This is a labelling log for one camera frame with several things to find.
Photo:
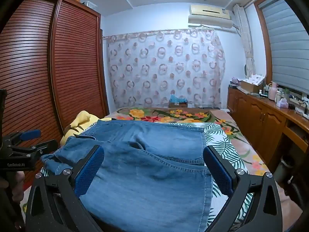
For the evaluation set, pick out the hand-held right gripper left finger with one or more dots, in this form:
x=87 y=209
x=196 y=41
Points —
x=89 y=171

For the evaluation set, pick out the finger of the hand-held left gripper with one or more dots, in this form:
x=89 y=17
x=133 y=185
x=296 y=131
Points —
x=30 y=134
x=38 y=148

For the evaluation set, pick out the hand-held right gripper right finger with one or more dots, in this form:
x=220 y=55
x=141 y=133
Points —
x=218 y=171

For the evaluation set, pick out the blue denim pants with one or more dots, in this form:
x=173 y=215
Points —
x=144 y=186

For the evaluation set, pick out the person's dark-sleeved left forearm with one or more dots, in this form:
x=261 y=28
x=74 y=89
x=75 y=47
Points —
x=7 y=212

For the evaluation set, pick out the person's left hand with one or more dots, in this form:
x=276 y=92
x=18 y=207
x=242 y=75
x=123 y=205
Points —
x=19 y=186

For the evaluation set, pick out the palm leaf printed sheet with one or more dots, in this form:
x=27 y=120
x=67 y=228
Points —
x=217 y=135

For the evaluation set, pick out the yellow cloth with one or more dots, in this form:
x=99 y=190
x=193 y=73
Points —
x=79 y=120

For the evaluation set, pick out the wooden sideboard cabinet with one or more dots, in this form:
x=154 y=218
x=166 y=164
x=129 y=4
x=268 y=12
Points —
x=256 y=120

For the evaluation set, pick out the grey trash bin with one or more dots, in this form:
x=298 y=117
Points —
x=283 y=169

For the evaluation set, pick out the blue item on box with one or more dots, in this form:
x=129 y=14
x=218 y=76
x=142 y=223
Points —
x=178 y=101

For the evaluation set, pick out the wooden louvered wardrobe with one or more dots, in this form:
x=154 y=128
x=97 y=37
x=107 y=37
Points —
x=72 y=65

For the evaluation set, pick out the floral blanket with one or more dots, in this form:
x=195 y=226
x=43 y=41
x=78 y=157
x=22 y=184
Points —
x=149 y=116

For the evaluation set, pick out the open cardboard box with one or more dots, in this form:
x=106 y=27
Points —
x=251 y=85

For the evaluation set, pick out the small purple pouch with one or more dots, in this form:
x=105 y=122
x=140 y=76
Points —
x=235 y=81

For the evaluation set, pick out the purple tissue box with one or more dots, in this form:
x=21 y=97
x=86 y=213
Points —
x=282 y=103

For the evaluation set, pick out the pink thermos bottle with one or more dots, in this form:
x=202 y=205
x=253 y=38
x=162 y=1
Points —
x=272 y=91

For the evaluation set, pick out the circle patterned curtain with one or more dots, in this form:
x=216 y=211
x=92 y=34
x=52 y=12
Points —
x=164 y=65

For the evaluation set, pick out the tied beige curtain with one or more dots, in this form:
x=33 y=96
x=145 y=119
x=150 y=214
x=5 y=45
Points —
x=247 y=43

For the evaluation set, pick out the grey window blind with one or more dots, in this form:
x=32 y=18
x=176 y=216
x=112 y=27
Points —
x=287 y=48

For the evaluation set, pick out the clear storage box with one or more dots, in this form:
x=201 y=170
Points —
x=88 y=4

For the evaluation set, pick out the wall air conditioner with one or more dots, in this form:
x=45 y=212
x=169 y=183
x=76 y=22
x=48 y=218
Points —
x=210 y=14

